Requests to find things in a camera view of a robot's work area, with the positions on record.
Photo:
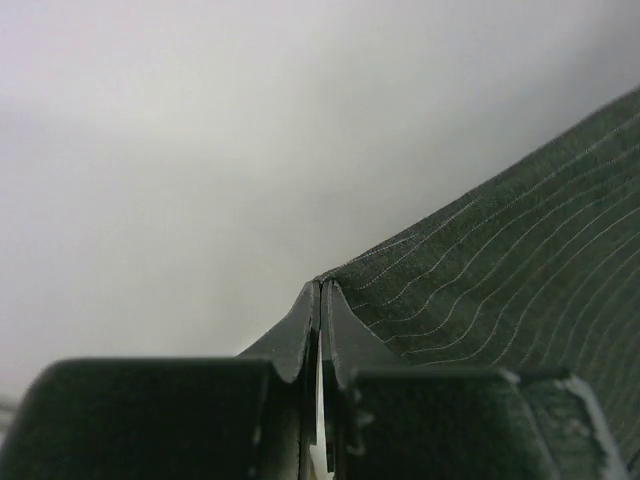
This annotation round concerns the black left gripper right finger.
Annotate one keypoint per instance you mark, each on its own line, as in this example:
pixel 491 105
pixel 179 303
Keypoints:
pixel 387 419

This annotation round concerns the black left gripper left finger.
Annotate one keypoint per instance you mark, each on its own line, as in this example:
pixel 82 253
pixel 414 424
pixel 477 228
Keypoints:
pixel 251 416

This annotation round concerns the dark striped long sleeve shirt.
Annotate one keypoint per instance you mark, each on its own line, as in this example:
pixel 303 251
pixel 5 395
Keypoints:
pixel 536 267

